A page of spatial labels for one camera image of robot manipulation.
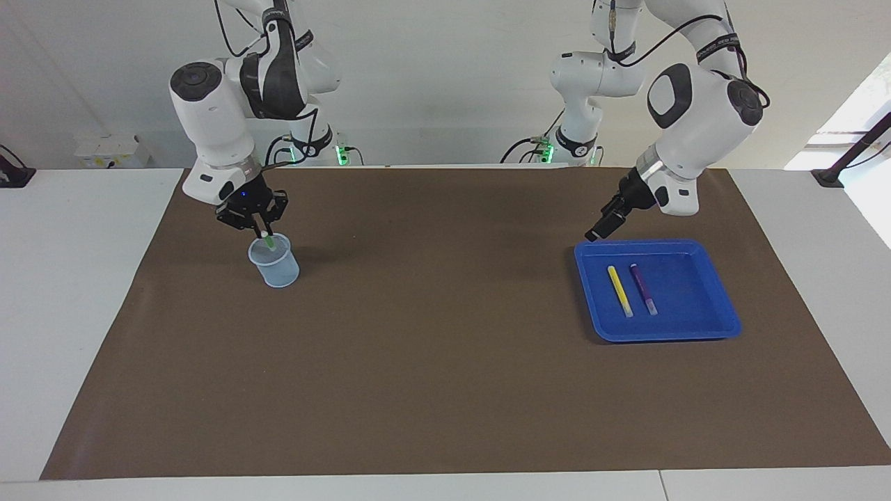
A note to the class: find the black pole stand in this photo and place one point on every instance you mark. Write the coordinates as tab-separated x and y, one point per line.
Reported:
832	174

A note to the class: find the white wall socket box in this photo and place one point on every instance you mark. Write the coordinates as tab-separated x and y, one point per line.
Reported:
111	152

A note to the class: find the yellow marker pen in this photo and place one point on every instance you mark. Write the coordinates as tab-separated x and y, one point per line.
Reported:
619	291

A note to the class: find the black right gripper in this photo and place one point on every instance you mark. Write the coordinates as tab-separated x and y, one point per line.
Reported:
243	202

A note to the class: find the green lit base connector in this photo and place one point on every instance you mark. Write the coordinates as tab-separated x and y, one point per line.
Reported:
545	151
342	154

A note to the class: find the black table clamp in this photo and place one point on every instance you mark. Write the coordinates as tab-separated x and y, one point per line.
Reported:
14	175

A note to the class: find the blue plastic tray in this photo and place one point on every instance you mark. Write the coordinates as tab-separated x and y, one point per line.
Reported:
682	292

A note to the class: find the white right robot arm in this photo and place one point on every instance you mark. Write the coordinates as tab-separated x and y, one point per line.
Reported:
209	118

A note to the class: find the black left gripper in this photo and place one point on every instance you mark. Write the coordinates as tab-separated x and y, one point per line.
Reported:
637	195

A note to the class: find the purple marker pen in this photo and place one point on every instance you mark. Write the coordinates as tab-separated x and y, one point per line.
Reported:
643	288

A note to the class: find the clear plastic cup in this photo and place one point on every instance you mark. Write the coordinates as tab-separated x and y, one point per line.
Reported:
278	275

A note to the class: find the brown table mat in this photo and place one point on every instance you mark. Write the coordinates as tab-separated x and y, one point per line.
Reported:
445	383

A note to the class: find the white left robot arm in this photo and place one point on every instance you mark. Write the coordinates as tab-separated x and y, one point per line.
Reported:
696	118

